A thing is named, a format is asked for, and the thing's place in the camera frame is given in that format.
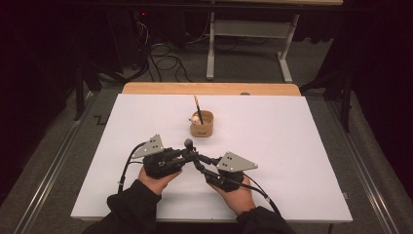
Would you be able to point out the white metal desk frame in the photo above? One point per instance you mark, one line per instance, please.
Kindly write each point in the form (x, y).
(250, 28)

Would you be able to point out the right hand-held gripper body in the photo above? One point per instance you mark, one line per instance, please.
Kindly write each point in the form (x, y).
(235, 162)

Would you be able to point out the metal floor rail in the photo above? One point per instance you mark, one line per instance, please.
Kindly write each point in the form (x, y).
(367, 169)
(48, 178)

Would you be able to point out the person's right hand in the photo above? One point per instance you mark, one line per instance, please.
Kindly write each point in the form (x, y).
(240, 200)

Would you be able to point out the wooden pen holder cup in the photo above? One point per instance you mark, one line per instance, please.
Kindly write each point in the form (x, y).
(203, 130)

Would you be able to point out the person's left hand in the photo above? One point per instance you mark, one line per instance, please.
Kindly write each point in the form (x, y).
(157, 185)

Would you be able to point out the white board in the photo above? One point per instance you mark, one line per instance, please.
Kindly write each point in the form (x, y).
(276, 130)

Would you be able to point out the black metal stand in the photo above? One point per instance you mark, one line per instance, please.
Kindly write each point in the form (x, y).
(79, 94)
(346, 104)

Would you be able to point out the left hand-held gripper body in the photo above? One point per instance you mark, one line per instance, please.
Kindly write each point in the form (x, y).
(152, 148)

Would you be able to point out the black makeup brush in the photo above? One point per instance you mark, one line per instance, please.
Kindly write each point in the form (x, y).
(188, 143)

